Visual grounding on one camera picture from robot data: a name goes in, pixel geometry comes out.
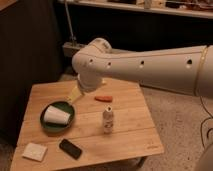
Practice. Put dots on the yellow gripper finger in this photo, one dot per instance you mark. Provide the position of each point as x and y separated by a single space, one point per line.
74 95

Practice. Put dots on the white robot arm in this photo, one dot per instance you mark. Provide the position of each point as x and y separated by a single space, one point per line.
186 70

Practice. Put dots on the white sponge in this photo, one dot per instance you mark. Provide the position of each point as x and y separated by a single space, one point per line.
34 151

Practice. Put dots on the green plate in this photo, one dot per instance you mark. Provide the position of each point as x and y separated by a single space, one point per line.
52 128

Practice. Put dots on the white paper cup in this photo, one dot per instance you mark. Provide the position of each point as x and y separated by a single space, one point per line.
56 115

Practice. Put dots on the wooden folding table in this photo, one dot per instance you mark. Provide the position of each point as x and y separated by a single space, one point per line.
134 134

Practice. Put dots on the grey baseboard heater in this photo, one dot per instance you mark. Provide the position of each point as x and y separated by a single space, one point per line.
70 49

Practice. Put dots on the metal pole stand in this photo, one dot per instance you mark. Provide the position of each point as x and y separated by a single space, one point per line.
72 37

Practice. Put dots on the white wall shelf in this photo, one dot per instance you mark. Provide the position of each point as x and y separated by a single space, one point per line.
186 8

